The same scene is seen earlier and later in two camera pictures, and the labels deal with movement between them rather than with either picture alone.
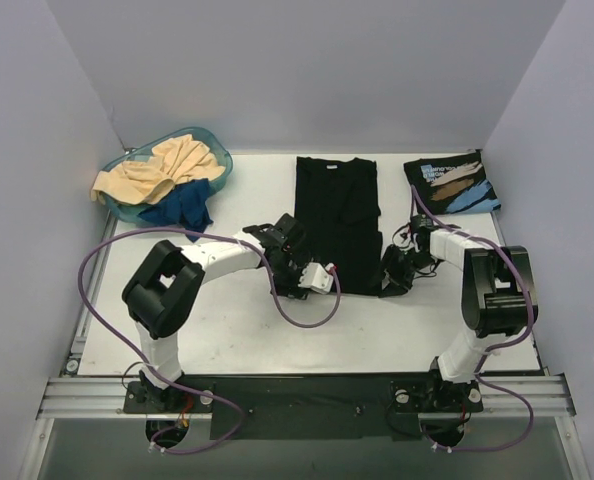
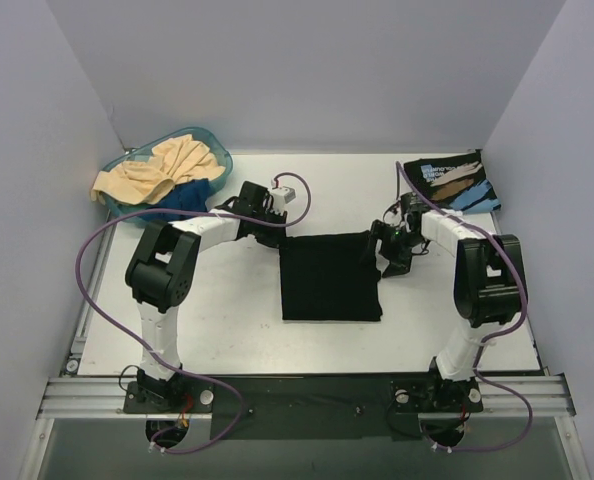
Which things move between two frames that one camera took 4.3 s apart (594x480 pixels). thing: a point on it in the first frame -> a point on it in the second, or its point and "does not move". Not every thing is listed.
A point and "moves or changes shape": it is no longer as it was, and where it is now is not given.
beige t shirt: (149, 180) does not move
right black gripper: (397, 273) -> (390, 248)
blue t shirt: (185, 207) does not move
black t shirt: (337, 207) moves or changes shape
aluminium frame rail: (104, 398) does not move
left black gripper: (287, 279) -> (270, 232)
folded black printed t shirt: (454, 184) does not move
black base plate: (385, 405) does not move
